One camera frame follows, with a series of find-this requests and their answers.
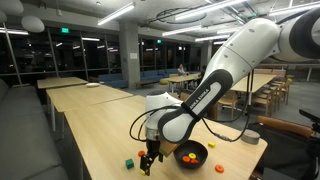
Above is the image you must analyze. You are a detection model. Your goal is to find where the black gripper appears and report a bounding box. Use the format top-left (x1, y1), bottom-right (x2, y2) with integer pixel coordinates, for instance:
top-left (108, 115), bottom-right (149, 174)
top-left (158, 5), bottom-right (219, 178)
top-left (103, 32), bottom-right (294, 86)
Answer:
top-left (139, 140), bottom-right (165, 176)

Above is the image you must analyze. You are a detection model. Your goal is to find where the black bowl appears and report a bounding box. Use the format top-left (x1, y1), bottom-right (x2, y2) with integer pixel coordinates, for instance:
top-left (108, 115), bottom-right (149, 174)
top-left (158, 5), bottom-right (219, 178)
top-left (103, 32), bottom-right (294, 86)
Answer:
top-left (173, 139), bottom-right (209, 170)

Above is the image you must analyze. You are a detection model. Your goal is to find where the green cube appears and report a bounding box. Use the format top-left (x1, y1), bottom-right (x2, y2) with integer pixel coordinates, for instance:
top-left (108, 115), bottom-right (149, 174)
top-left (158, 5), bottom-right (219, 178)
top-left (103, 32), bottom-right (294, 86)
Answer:
top-left (125, 158), bottom-right (135, 170)

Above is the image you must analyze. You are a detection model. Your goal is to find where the white table leg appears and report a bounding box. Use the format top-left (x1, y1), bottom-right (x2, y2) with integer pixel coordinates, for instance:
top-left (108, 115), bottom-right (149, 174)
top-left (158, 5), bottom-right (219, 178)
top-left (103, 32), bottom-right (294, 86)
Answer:
top-left (79, 159), bottom-right (85, 180)

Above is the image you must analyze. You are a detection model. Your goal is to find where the open cardboard box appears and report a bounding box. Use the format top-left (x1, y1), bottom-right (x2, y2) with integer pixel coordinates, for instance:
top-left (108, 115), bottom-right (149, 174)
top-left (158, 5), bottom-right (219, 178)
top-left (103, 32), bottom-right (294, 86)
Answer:
top-left (179, 91), bottom-right (193, 102)

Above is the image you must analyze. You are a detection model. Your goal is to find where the low wooden bench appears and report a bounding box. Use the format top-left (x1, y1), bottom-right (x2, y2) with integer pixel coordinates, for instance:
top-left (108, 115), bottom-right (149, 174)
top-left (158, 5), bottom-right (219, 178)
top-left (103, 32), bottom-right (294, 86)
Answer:
top-left (134, 79), bottom-right (156, 90)

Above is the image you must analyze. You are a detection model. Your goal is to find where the blue sofa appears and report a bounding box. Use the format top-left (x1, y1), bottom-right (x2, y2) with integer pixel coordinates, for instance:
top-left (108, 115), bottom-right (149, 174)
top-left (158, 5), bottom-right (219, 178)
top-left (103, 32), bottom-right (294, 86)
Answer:
top-left (139, 68), bottom-right (179, 83)
top-left (98, 73), bottom-right (129, 90)

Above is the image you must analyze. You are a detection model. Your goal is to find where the small wooden dining table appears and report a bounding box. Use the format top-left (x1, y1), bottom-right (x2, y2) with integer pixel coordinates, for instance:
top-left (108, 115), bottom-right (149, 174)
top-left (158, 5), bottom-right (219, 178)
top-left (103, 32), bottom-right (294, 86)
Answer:
top-left (165, 73), bottom-right (201, 94)

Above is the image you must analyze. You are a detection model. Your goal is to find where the light wooden table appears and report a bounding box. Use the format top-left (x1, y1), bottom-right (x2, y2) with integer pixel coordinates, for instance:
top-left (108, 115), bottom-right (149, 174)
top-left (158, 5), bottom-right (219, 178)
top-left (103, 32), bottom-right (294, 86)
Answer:
top-left (36, 76), bottom-right (90, 106)
top-left (45, 84), bottom-right (134, 133)

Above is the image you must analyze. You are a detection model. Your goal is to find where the seated person in light top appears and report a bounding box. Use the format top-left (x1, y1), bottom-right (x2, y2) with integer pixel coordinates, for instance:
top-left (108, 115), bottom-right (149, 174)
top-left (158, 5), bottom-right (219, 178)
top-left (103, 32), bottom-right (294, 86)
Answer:
top-left (176, 63), bottom-right (188, 76)

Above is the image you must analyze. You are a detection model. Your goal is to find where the light wooden chair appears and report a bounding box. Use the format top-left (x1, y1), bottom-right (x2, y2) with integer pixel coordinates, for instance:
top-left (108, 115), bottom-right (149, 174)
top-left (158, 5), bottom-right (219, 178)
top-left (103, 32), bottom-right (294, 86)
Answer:
top-left (217, 89), bottom-right (240, 120)
top-left (279, 77), bottom-right (294, 106)
top-left (256, 87), bottom-right (280, 118)

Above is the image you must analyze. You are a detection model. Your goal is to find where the grey concrete column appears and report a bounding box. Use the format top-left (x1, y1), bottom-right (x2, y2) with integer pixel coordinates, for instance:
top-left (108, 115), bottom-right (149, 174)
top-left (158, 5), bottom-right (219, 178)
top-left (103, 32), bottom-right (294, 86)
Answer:
top-left (118, 20), bottom-right (141, 90)

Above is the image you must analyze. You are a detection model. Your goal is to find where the grey upholstered bench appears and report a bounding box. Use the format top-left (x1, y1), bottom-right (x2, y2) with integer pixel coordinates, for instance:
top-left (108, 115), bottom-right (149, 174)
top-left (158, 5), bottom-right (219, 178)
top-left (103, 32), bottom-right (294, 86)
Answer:
top-left (0, 78), bottom-right (70, 180)

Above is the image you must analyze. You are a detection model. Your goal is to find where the long ceiling light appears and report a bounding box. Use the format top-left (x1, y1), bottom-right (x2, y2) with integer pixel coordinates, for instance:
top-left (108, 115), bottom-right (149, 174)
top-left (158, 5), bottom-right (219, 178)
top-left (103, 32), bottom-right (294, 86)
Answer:
top-left (174, 0), bottom-right (249, 22)
top-left (161, 25), bottom-right (203, 37)
top-left (268, 0), bottom-right (320, 17)
top-left (0, 28), bottom-right (30, 36)
top-left (81, 37), bottom-right (101, 43)
top-left (194, 34), bottom-right (231, 43)
top-left (97, 2), bottom-right (136, 27)

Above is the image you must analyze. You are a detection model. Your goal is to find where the long wooden dining table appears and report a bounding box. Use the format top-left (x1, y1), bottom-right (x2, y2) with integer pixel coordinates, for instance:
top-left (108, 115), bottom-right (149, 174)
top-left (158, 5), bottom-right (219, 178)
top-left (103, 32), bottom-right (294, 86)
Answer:
top-left (232, 73), bottom-right (278, 95)

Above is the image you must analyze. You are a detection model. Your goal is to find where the black chair with brown back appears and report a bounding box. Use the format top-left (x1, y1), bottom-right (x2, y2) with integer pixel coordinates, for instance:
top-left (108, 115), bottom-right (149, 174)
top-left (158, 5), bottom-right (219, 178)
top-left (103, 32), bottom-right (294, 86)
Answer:
top-left (248, 115), bottom-right (316, 180)

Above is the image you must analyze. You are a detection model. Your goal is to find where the white round pendant lamp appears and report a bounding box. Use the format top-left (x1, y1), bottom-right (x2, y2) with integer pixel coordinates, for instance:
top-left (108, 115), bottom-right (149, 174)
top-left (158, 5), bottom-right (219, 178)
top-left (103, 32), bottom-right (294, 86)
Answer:
top-left (0, 0), bottom-right (25, 16)
top-left (21, 15), bottom-right (46, 34)
top-left (0, 9), bottom-right (8, 24)

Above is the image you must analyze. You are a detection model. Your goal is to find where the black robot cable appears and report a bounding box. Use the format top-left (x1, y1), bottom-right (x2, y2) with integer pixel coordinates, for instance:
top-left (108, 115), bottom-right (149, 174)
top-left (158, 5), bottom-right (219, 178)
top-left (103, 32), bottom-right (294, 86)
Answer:
top-left (128, 70), bottom-right (255, 144)

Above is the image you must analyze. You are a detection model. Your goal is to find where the grey duct tape roll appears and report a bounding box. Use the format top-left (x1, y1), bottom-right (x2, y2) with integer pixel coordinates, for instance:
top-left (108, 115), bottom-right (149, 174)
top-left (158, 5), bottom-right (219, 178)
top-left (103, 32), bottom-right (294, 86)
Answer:
top-left (240, 128), bottom-right (261, 146)

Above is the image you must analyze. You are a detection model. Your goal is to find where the black camera on tripod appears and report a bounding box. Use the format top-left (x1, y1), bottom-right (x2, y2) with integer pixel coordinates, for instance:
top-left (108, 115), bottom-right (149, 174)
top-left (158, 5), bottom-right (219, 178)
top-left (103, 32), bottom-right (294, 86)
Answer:
top-left (298, 108), bottom-right (320, 180)

